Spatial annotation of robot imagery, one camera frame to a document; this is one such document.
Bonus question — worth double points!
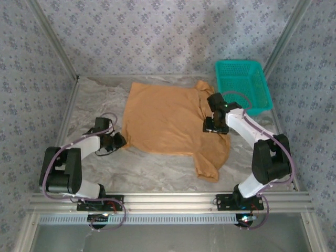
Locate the tan t-shirt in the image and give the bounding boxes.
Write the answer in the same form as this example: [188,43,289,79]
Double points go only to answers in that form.
[121,80,232,183]

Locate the teal plastic basket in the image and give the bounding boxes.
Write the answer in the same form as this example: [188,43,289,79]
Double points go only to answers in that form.
[215,60,274,116]

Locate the black controller board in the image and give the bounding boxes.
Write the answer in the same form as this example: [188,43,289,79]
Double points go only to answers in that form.
[87,213,110,229]
[234,214,257,229]

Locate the aluminium frame bar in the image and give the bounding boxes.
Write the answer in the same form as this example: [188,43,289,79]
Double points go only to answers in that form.
[40,77,81,194]
[262,0,314,77]
[26,0,81,82]
[300,212,325,252]
[270,107,301,192]
[14,212,40,252]

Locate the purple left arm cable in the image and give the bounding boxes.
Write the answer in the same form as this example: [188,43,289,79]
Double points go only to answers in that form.
[39,112,127,232]

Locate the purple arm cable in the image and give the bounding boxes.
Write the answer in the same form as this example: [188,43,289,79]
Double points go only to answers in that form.
[39,112,127,232]
[222,91,295,231]

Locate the wide grooved aluminium rail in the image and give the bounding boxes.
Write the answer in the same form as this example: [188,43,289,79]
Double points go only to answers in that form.
[27,191,314,215]

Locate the grey slotted cable duct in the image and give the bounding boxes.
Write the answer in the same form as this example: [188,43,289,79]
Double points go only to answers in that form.
[39,213,259,226]

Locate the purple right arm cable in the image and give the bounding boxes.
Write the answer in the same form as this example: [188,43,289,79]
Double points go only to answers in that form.
[222,91,295,231]

